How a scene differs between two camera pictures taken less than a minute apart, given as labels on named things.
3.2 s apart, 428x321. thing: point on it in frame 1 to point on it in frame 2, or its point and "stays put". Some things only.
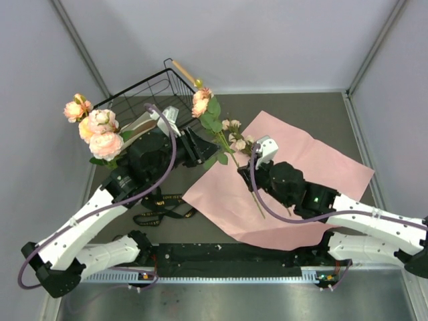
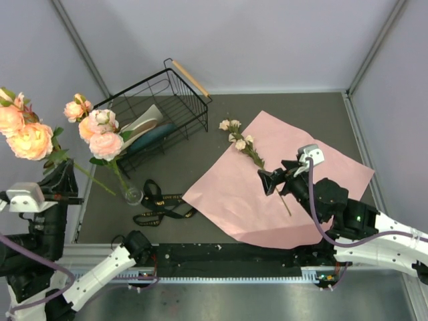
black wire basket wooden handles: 172,87 stays put
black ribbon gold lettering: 164,203 stays put
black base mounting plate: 226,256 stays put
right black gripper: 245,172 to 269,179
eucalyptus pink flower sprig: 206,110 to 28,138
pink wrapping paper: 221,193 stays put
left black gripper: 196,148 to 61,184
